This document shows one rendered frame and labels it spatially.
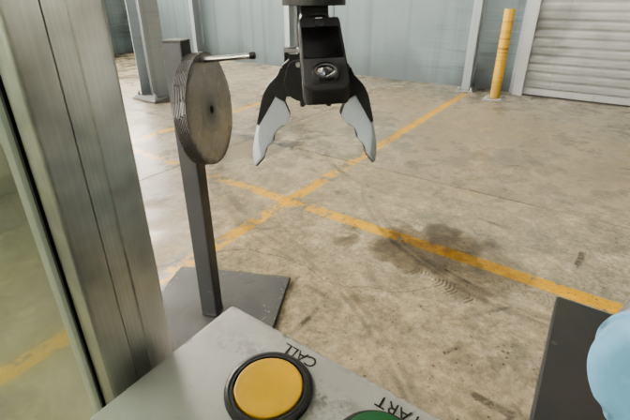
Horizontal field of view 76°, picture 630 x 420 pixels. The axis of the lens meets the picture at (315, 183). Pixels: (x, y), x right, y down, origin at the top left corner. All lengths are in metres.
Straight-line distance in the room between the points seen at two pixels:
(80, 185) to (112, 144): 0.02
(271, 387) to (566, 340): 0.39
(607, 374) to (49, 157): 0.31
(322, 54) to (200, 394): 0.31
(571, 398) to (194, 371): 0.37
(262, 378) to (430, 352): 1.31
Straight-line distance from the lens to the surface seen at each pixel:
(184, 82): 1.14
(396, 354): 1.52
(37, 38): 0.21
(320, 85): 0.38
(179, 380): 0.28
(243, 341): 0.29
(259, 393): 0.26
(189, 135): 1.12
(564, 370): 0.54
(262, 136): 0.49
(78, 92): 0.22
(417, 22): 6.19
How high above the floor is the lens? 1.10
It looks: 25 degrees down
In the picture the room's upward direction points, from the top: straight up
